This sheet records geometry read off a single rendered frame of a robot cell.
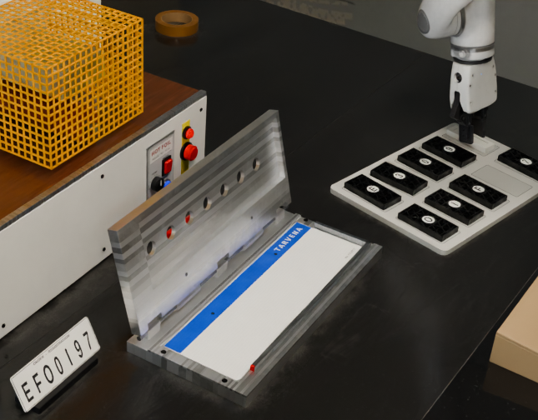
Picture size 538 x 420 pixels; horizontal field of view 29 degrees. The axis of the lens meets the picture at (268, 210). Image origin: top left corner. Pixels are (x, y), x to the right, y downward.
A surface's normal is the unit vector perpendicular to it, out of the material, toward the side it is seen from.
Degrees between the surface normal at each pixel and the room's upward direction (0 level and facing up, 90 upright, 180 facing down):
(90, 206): 90
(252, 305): 0
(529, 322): 5
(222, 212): 76
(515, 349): 90
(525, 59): 90
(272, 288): 0
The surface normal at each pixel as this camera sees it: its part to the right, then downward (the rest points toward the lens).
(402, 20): -0.54, 0.43
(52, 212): 0.86, 0.33
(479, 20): 0.26, 0.39
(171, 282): 0.85, 0.12
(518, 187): 0.07, -0.83
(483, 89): 0.70, 0.26
